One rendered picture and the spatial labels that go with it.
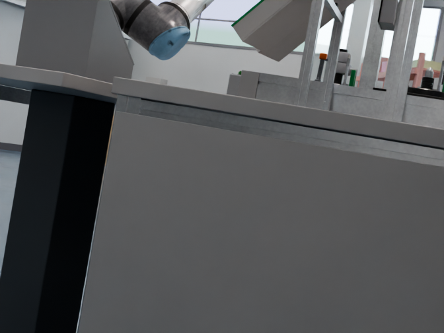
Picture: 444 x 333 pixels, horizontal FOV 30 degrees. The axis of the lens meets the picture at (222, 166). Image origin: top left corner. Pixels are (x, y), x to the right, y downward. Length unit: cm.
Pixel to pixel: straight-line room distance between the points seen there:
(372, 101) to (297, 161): 61
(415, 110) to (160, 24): 74
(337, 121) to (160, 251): 38
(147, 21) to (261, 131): 92
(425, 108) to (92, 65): 81
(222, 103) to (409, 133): 32
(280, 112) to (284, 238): 21
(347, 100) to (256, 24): 37
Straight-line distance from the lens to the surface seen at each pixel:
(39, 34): 219
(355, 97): 197
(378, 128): 137
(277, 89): 199
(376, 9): 323
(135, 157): 146
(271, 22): 170
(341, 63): 234
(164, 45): 226
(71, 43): 211
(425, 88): 205
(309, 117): 138
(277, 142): 139
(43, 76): 168
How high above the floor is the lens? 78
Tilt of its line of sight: 2 degrees down
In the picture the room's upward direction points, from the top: 10 degrees clockwise
